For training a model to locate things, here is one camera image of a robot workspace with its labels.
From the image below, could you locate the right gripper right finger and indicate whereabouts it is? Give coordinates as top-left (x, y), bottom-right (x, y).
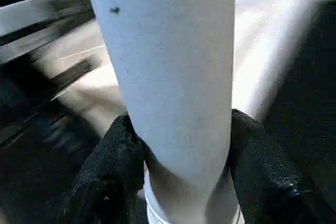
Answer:
top-left (229, 108), bottom-right (336, 224)

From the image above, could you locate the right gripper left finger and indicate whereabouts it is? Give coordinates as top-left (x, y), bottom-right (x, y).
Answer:
top-left (58, 113), bottom-right (145, 224)

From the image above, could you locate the white leg with black mark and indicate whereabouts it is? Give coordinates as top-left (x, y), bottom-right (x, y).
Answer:
top-left (80, 0), bottom-right (243, 224)

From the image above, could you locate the black work mat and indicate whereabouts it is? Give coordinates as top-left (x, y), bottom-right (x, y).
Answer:
top-left (0, 0), bottom-right (336, 224)

